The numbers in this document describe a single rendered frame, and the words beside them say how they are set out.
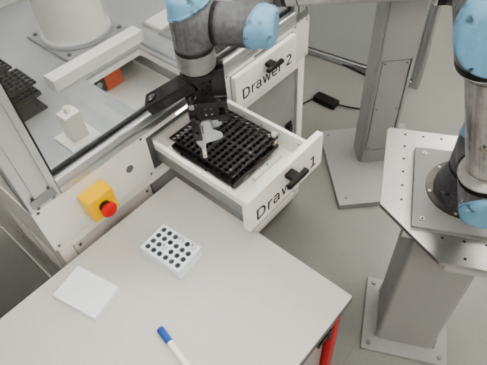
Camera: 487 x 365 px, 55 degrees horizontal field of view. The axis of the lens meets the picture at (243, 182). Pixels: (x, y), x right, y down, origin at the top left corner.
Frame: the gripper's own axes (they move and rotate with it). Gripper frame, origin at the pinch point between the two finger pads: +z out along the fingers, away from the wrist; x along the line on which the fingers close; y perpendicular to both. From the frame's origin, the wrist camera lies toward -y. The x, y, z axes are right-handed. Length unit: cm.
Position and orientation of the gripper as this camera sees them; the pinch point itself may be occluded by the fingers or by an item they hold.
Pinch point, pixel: (200, 142)
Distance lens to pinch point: 106.1
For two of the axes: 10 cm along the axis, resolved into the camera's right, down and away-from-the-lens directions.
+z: 0.6, 6.5, 7.6
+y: 10.0, -1.0, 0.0
